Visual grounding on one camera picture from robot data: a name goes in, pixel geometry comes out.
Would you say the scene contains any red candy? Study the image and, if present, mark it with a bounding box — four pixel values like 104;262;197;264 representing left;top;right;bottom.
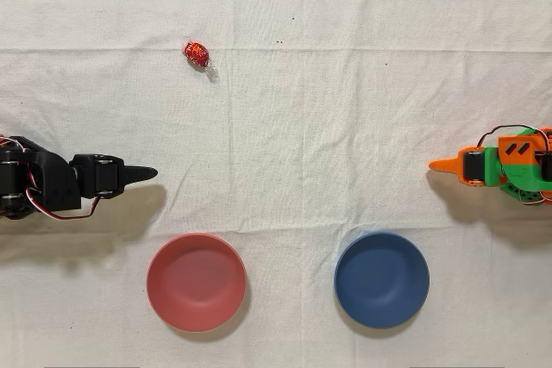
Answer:
182;39;217;81

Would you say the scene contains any red bowl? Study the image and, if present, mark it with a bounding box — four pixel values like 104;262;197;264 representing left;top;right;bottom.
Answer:
145;232;248;334

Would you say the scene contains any blue bowl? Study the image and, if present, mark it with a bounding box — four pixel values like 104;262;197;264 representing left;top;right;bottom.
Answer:
333;231;431;329

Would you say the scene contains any white tablecloth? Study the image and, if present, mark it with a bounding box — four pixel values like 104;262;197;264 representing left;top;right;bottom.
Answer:
0;0;552;368

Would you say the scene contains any thin cable on orange arm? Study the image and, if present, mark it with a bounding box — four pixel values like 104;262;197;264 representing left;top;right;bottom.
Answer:
476;124;549;149

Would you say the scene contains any red white black gripper cable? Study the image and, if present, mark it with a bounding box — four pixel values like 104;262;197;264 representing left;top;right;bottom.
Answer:
24;160;103;220

